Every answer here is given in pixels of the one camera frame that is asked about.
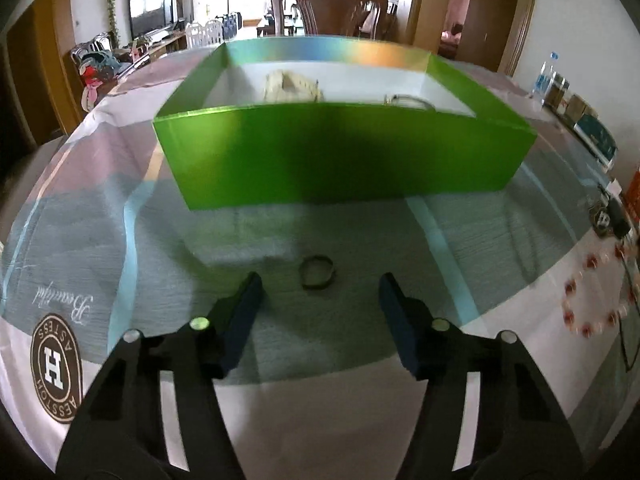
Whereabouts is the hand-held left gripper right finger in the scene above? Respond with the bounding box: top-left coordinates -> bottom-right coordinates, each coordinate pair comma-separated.
377,272 -> 586,480

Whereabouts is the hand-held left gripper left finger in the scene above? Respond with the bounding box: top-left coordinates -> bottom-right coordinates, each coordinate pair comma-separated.
57,271 -> 265,480

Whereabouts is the dark bangle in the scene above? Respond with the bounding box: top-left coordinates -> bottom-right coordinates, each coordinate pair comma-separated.
299,255 -> 337,291

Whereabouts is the green cardboard box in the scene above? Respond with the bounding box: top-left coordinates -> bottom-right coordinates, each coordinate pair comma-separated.
152,35 -> 540,212

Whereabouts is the red bead necklace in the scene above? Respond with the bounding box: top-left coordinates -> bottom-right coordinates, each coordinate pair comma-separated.
562,245 -> 640,338

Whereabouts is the silver bangle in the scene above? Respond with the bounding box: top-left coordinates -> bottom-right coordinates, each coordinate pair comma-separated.
384,92 -> 436,110

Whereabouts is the black charger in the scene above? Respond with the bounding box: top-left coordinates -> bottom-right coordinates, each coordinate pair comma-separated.
590,185 -> 636,238

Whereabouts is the teal box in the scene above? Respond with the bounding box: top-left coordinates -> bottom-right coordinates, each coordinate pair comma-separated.
572,114 -> 618,171

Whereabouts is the tan carton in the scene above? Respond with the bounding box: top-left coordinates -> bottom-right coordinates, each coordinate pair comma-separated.
565,94 -> 598,126

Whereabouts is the glass jar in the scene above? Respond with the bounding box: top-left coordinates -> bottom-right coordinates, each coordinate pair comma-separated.
545,72 -> 571,108

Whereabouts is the plastic water bottle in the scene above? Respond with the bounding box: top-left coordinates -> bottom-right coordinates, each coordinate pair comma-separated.
532,51 -> 560,98

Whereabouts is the wooden television cabinet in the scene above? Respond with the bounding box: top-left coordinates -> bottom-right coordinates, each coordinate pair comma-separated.
115,30 -> 191,61

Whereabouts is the white small chair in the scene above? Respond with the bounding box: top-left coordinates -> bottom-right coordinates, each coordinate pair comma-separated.
185,19 -> 226,48

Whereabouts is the brown wooden chair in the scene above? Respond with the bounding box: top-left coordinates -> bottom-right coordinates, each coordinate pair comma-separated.
270,0 -> 390,41

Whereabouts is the television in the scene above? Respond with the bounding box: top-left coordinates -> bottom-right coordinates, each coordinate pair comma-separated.
129,0 -> 175,41

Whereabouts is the green hanging vine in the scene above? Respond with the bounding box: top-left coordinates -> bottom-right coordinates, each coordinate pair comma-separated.
102,0 -> 121,46

